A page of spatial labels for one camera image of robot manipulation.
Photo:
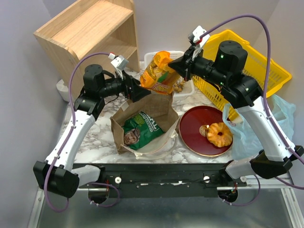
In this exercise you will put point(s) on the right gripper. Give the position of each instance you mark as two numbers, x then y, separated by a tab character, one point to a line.
181	64

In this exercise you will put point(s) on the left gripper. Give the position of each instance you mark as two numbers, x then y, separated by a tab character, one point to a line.
136	92

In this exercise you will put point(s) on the brown longan fruit bunch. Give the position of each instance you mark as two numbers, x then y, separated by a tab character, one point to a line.
179	86

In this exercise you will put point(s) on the orange snack packet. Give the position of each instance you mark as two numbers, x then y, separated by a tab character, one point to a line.
158	76

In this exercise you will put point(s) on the brown paper bag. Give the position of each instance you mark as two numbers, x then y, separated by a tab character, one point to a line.
159	108

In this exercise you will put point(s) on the wooden shelf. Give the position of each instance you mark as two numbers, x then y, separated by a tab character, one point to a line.
86	27

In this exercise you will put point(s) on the glazed ring doughnut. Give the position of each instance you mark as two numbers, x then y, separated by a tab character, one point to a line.
219	135

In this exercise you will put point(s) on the light blue plastic bag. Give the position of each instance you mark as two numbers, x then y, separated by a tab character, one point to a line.
245	142

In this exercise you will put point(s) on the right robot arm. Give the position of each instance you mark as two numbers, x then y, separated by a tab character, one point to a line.
245	95

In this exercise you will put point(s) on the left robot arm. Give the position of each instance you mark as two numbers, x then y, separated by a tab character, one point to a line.
56	174

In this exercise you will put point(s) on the green snack packet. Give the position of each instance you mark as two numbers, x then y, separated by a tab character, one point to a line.
140	130

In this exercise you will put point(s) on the red round plate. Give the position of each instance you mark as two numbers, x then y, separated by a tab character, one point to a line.
193	129

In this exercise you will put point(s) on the yellow shopping basket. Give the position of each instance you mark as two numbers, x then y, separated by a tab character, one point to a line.
255	67

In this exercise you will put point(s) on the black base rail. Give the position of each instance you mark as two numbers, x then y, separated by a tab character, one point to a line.
133	180

